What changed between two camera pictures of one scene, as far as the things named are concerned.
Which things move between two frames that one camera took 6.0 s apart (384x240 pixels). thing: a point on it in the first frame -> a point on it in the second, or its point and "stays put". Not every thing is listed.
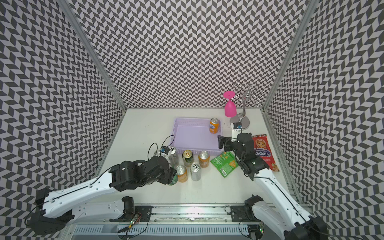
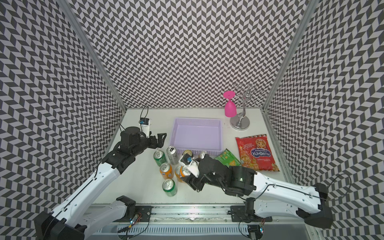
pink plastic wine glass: (230, 109) stays put
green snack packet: (226, 162) stays put
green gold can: (188, 156) stays put
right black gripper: (228, 143) -> (194, 182)
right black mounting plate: (239, 213) stays put
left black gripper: (168, 176) -> (160, 141)
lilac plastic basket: (194, 134) stays put
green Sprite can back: (174, 180) -> (169, 186)
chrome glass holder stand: (251, 94) stays put
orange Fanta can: (214, 125) -> (181, 171)
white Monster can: (173, 159) stays put
